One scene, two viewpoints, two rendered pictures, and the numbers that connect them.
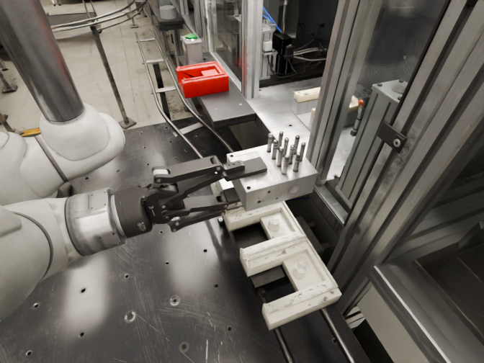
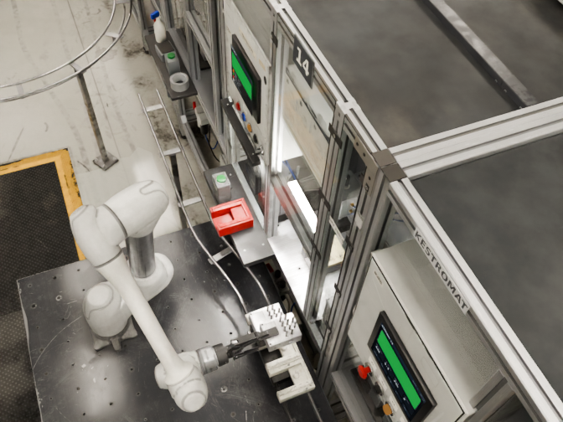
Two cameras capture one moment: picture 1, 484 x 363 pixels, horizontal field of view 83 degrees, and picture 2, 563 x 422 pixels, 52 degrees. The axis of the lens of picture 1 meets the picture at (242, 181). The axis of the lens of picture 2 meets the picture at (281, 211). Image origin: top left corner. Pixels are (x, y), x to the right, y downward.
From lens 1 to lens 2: 1.71 m
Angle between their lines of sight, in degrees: 9
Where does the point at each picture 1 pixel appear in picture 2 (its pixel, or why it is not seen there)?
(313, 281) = (302, 379)
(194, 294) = (235, 385)
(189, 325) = (234, 403)
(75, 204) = (202, 357)
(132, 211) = (223, 357)
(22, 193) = (117, 322)
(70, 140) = (148, 286)
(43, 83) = (144, 265)
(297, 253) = (296, 365)
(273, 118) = (287, 260)
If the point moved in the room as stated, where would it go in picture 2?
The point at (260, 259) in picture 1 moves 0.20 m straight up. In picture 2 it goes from (276, 368) to (278, 347)
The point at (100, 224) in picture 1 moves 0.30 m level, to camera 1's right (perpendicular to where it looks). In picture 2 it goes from (212, 363) to (300, 362)
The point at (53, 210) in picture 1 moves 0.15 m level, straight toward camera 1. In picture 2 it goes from (194, 359) to (227, 388)
